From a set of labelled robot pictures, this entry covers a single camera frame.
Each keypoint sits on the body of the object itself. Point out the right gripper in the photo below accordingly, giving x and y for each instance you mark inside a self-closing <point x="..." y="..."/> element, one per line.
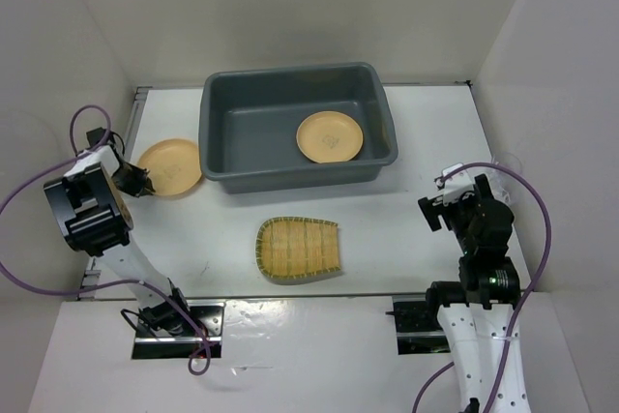
<point x="430" y="207"/>

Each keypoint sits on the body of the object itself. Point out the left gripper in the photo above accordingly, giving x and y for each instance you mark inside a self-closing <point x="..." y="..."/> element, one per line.
<point x="141" y="179"/>

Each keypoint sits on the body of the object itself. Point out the yellow bear plate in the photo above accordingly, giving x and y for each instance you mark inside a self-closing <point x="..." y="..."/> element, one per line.
<point x="329" y="136"/>
<point x="173" y="166"/>

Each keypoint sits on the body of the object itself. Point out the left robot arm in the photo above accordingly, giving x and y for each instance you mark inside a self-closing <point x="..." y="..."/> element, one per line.
<point x="93" y="217"/>

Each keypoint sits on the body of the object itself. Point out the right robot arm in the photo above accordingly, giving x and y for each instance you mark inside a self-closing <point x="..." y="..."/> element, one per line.
<point x="475" y="311"/>

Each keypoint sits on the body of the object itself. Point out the grey plastic bin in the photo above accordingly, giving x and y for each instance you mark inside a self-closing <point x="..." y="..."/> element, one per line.
<point x="248" y="123"/>

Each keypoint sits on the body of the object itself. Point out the clear plastic cup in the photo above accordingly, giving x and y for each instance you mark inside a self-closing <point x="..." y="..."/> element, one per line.
<point x="508" y="186"/>

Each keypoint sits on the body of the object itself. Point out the woven bamboo tray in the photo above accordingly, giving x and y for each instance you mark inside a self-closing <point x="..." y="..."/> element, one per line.
<point x="295" y="248"/>

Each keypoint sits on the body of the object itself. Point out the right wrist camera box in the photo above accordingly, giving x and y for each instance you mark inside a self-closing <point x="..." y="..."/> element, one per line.
<point x="453" y="184"/>

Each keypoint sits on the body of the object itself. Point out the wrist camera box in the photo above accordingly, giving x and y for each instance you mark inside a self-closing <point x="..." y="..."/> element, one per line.
<point x="453" y="184"/>
<point x="97" y="137"/>

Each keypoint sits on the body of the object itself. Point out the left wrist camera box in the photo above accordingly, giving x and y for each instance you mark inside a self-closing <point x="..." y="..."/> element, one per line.
<point x="97" y="137"/>

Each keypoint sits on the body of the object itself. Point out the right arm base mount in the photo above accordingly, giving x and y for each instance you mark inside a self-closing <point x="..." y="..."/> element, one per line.
<point x="417" y="332"/>

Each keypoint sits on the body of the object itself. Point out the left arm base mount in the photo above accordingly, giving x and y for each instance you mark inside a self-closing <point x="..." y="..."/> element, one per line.
<point x="151" y="344"/>

